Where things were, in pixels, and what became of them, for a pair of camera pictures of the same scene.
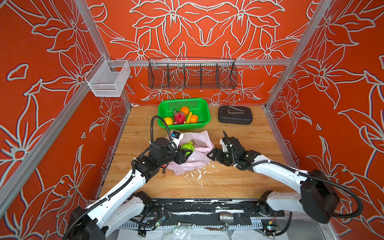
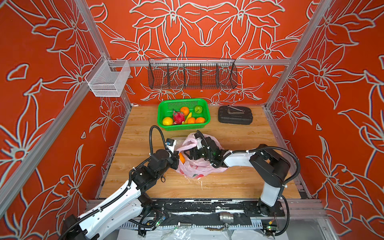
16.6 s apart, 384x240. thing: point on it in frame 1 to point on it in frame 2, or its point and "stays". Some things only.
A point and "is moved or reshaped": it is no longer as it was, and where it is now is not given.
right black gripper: [218, 158] to [191, 150]
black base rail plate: [212, 208] stays
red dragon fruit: [179, 118] stays
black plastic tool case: [235, 115] stays
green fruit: [189, 145] to [198, 109]
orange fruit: [194, 119] to [200, 120]
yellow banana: [189, 118] stays
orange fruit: [185, 110] stays
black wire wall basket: [187, 73] stays
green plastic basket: [199, 107] stays
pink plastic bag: [203, 146] is moved or reshaped
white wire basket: [107, 78] stays
